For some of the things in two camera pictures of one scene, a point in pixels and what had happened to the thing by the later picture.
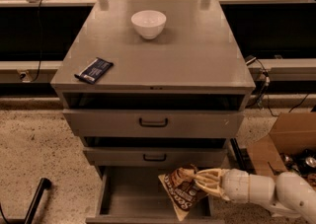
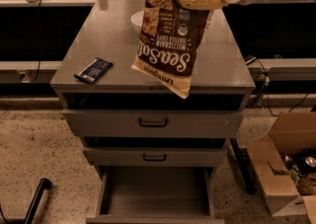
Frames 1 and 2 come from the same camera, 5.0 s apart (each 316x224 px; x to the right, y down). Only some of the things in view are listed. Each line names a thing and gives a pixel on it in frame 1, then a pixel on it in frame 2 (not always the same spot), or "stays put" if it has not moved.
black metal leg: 242,160 stays put
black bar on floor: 44,184 stays put
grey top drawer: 154,114 stays put
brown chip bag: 183,189 -> 170,38
